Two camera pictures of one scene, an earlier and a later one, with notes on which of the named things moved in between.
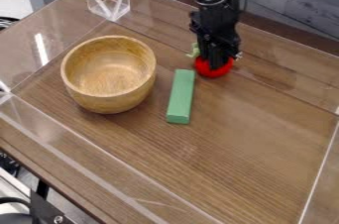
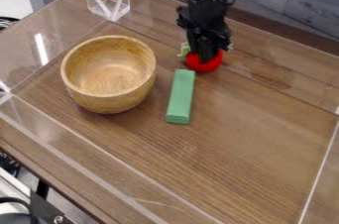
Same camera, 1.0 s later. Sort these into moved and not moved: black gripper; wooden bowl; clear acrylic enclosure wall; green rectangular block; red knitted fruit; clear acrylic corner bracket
Moved: red knitted fruit; black gripper
Not moved: wooden bowl; clear acrylic enclosure wall; green rectangular block; clear acrylic corner bracket
